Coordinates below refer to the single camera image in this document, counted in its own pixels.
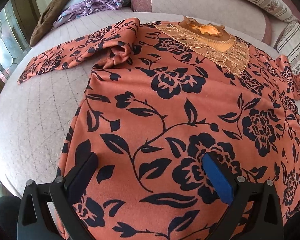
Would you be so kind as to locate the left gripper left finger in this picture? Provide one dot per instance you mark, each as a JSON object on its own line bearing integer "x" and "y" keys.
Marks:
{"x": 35, "y": 220}

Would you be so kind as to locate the stained glass door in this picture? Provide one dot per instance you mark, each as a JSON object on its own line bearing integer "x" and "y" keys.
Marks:
{"x": 13, "y": 45}

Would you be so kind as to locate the brown garment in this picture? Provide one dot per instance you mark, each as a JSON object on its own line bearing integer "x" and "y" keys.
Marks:
{"x": 46, "y": 20}

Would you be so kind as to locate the striped floral pillow right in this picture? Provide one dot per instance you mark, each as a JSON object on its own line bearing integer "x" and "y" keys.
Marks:
{"x": 288, "y": 44}

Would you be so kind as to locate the purple floral garment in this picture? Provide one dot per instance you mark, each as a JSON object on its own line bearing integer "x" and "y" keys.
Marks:
{"x": 85, "y": 8}

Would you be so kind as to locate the orange floral blouse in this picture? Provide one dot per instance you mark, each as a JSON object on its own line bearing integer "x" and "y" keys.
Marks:
{"x": 159, "y": 98}

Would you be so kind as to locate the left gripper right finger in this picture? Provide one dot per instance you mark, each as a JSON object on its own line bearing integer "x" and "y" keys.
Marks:
{"x": 253, "y": 212}

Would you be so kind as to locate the pink sofa backrest corner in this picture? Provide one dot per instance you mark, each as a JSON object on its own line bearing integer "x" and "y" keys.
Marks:
{"x": 293, "y": 8}

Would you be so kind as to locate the pink quilted bolster cushion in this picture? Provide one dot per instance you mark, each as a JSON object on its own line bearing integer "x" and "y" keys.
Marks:
{"x": 240, "y": 15}

